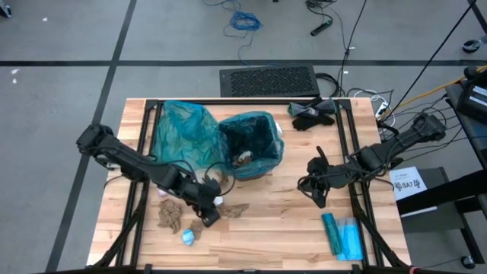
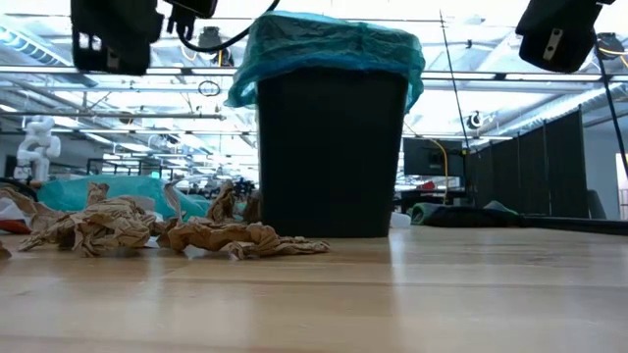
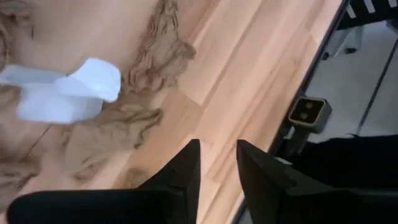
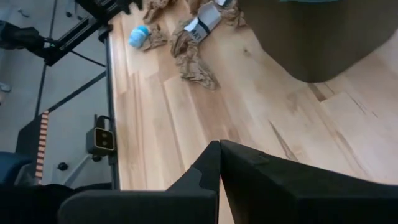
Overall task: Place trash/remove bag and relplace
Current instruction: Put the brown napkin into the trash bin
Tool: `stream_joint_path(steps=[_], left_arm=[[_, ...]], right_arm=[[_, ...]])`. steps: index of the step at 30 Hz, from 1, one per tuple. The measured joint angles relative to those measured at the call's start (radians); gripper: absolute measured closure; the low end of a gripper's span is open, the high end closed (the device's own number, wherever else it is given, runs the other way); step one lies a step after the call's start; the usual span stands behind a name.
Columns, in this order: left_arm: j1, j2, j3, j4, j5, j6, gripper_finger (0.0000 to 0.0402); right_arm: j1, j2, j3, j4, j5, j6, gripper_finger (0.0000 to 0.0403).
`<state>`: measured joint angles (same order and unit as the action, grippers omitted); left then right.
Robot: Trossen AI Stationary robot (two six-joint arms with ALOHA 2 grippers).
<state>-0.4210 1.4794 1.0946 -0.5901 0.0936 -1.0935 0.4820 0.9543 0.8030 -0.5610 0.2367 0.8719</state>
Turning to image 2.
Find thin black pole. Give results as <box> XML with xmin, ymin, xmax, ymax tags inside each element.
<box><xmin>439</xmin><ymin>9</ymin><xmax>473</xmax><ymax>151</ymax></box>
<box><xmin>592</xmin><ymin>31</ymin><xmax>628</xmax><ymax>177</ymax></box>

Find black partition panels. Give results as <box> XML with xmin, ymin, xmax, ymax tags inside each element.
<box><xmin>465</xmin><ymin>108</ymin><xmax>590</xmax><ymax>220</ymax></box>

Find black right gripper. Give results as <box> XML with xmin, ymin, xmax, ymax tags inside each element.
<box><xmin>514</xmin><ymin>0</ymin><xmax>602</xmax><ymax>74</ymax></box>

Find black monitor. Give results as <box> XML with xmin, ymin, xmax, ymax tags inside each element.
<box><xmin>402</xmin><ymin>136</ymin><xmax>465</xmax><ymax>177</ymax></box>

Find blue plastic bin liner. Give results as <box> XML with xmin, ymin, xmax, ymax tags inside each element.
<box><xmin>224</xmin><ymin>10</ymin><xmax>427</xmax><ymax>114</ymax></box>

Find round black white fixture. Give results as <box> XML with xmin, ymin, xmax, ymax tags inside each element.
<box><xmin>465</xmin><ymin>110</ymin><xmax>487</xmax><ymax>131</ymax></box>

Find green black cloth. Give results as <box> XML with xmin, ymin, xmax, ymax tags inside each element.
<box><xmin>410</xmin><ymin>199</ymin><xmax>522</xmax><ymax>227</ymax></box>

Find black cable loop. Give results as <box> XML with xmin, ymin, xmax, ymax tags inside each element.
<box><xmin>197</xmin><ymin>79</ymin><xmax>222</xmax><ymax>98</ymax></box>

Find teal spare plastic bag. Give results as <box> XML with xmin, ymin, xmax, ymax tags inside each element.
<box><xmin>37</xmin><ymin>175</ymin><xmax>212</xmax><ymax>222</ymax></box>

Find white crumpled paper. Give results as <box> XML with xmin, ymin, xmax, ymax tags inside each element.
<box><xmin>0</xmin><ymin>195</ymin><xmax>31</xmax><ymax>235</ymax></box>

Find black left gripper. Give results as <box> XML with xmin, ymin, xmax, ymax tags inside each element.
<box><xmin>71</xmin><ymin>0</ymin><xmax>166</xmax><ymax>76</ymax></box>

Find black rack frame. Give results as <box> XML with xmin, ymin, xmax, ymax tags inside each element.
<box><xmin>86</xmin><ymin>157</ymin><xmax>174</xmax><ymax>190</ymax></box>

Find yellow cable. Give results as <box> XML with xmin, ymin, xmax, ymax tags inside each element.
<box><xmin>404</xmin><ymin>122</ymin><xmax>450</xmax><ymax>205</ymax></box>

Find black trash bin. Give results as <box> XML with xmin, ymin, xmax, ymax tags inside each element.
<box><xmin>257</xmin><ymin>66</ymin><xmax>409</xmax><ymax>239</ymax></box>

